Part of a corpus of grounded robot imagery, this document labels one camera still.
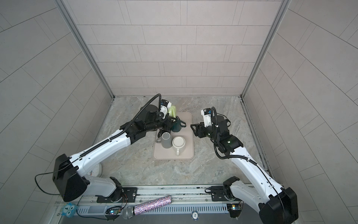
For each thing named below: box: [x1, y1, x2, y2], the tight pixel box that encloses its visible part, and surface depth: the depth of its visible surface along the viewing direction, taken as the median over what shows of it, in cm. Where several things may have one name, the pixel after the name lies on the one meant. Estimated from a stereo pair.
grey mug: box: [156, 132, 173, 149], surface depth 85 cm
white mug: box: [172, 135, 186, 157], surface depth 84 cm
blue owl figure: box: [61, 202, 77, 218], surface depth 67 cm
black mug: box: [157, 127, 172, 140], surface depth 85 cm
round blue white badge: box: [191, 210, 200, 221], surface depth 67 cm
